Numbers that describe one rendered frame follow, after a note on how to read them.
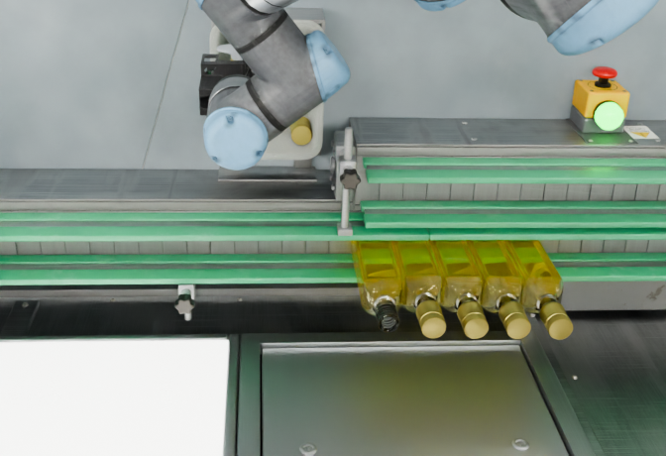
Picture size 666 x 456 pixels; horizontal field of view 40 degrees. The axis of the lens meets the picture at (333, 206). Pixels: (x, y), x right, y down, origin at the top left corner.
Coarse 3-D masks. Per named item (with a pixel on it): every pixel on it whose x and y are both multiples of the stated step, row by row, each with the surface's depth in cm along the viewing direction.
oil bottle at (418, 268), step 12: (396, 252) 136; (408, 252) 135; (420, 252) 136; (432, 252) 136; (408, 264) 132; (420, 264) 132; (432, 264) 132; (408, 276) 129; (420, 276) 129; (432, 276) 129; (408, 288) 128; (420, 288) 128; (432, 288) 128; (408, 300) 129
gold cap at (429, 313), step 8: (424, 304) 125; (432, 304) 124; (416, 312) 125; (424, 312) 123; (432, 312) 123; (440, 312) 123; (424, 320) 122; (432, 320) 122; (440, 320) 122; (424, 328) 122; (432, 328) 122; (440, 328) 122; (432, 336) 123
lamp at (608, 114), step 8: (600, 104) 146; (608, 104) 145; (616, 104) 145; (600, 112) 145; (608, 112) 144; (616, 112) 144; (600, 120) 145; (608, 120) 144; (616, 120) 145; (608, 128) 145
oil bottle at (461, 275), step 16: (432, 240) 140; (448, 240) 140; (464, 240) 140; (448, 256) 135; (464, 256) 135; (448, 272) 131; (464, 272) 131; (480, 272) 132; (448, 288) 129; (464, 288) 128; (480, 288) 129; (448, 304) 130
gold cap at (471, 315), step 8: (464, 304) 125; (472, 304) 125; (480, 304) 126; (464, 312) 124; (472, 312) 123; (480, 312) 124; (464, 320) 123; (472, 320) 122; (480, 320) 122; (464, 328) 123; (472, 328) 123; (480, 328) 123; (488, 328) 123; (472, 336) 123; (480, 336) 123
